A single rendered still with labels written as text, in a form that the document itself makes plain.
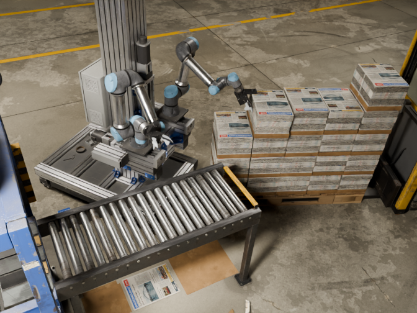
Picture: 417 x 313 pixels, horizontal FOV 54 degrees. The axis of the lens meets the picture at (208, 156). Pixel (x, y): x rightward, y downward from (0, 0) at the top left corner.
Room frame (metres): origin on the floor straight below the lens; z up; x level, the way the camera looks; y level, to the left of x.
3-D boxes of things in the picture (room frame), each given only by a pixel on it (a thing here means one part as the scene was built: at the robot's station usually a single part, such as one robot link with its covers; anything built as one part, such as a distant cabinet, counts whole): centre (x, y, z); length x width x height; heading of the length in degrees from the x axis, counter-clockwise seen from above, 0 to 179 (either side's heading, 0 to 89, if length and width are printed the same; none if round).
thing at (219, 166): (1.99, 0.46, 0.74); 1.34 x 0.05 x 0.12; 121
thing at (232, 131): (2.89, -0.62, 0.42); 1.17 x 0.39 x 0.83; 98
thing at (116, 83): (2.40, 0.65, 1.19); 0.15 x 0.12 x 0.55; 131
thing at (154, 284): (1.76, 0.37, 0.00); 0.37 x 0.28 x 0.01; 121
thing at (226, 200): (2.04, -0.11, 0.77); 0.47 x 0.05 x 0.05; 31
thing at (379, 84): (2.99, -1.34, 0.65); 0.39 x 0.30 x 1.29; 8
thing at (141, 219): (1.74, 0.40, 0.77); 0.47 x 0.05 x 0.05; 31
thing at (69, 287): (1.56, 0.21, 0.74); 1.34 x 0.05 x 0.12; 121
